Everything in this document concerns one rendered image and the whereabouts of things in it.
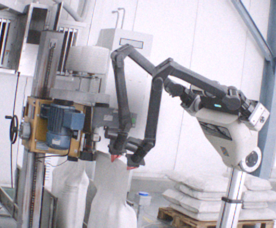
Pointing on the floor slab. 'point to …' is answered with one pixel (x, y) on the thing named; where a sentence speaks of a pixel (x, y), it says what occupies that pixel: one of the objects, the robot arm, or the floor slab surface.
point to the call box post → (139, 215)
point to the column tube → (24, 214)
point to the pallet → (166, 213)
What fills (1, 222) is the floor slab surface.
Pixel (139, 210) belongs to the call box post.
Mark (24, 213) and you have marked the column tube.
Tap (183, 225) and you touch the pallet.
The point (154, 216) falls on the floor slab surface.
